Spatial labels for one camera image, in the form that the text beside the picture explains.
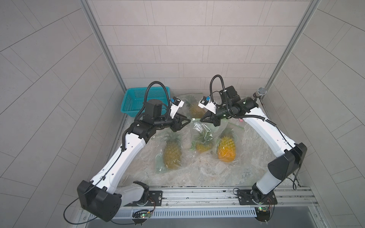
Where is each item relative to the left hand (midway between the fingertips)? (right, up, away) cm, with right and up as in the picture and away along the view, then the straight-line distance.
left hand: (189, 119), depth 68 cm
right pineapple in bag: (+21, -17, +11) cm, 29 cm away
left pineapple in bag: (-9, -18, +11) cm, 23 cm away
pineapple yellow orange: (+6, -14, +4) cm, 15 cm away
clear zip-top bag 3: (-4, +4, +32) cm, 33 cm away
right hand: (+6, 0, +4) cm, 8 cm away
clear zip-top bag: (+4, -5, +1) cm, 6 cm away
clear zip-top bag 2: (-3, -13, +27) cm, 30 cm away
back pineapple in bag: (+4, +3, +28) cm, 28 cm away
